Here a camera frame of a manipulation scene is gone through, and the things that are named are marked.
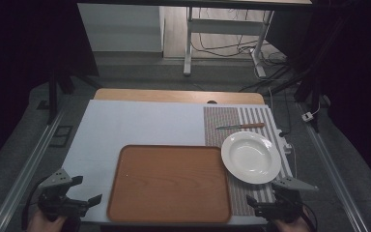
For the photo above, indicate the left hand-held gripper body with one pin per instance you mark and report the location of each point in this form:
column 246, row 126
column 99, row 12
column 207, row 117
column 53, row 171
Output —
column 55, row 196

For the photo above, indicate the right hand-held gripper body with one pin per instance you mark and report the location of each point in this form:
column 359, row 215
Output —
column 286, row 206

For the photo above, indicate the person's right hand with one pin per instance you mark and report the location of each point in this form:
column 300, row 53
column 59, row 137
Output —
column 293, row 226

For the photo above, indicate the person's left hand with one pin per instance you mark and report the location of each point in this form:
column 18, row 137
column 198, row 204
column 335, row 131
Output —
column 43, row 225

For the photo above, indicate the white round plate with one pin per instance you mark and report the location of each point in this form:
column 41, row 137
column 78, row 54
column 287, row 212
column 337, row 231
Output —
column 250, row 158

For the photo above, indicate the black floor socket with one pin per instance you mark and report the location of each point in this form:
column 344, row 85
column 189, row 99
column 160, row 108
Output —
column 61, row 136

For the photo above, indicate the brown wooden tray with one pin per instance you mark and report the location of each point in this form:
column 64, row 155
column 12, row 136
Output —
column 169, row 184

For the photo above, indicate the white table mat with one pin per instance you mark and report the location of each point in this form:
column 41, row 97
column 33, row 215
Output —
column 135, row 124

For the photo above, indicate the striped woven placemat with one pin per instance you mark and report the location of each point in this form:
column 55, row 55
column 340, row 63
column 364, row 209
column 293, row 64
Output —
column 220, row 124

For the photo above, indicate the black metal stand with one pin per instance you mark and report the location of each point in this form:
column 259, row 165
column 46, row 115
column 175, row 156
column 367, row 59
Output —
column 53, row 96

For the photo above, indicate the white power adapter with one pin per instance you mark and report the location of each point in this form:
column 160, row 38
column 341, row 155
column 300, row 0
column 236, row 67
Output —
column 307, row 116

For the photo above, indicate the black tripod stand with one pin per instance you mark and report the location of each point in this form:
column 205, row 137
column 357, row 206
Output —
column 309, row 87

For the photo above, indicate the white cabinet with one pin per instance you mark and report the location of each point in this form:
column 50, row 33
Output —
column 119, row 29

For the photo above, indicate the aluminium rail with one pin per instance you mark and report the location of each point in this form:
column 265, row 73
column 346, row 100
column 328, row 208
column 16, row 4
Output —
column 22, row 174
column 331, row 170

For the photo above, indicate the white metal desk frame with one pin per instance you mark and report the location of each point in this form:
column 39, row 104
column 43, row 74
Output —
column 225, row 27

